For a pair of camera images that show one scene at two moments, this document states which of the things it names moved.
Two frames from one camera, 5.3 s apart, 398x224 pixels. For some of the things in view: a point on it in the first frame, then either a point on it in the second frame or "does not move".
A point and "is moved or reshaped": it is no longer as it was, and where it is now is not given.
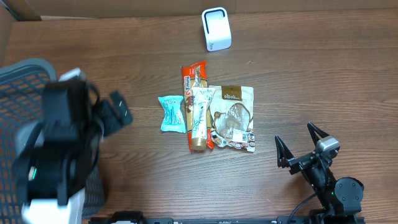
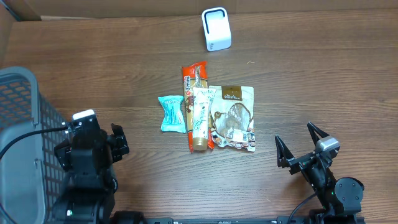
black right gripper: x=285 y=156 does not move
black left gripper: x=125 y=113 -> x=119 y=145
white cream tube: x=201 y=98 does not move
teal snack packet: x=173 y=120 does not move
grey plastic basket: x=22 y=94 is moved or reshaped
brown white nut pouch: x=232 y=109 does not move
